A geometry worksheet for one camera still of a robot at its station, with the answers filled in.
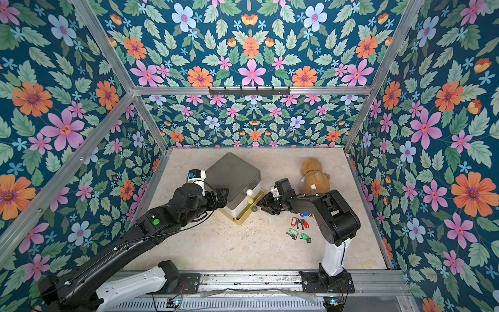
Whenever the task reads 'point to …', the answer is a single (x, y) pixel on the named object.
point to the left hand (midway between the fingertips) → (223, 192)
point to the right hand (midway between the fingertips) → (259, 205)
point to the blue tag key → (306, 214)
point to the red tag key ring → (294, 221)
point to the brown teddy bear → (314, 180)
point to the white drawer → (247, 202)
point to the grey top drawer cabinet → (234, 174)
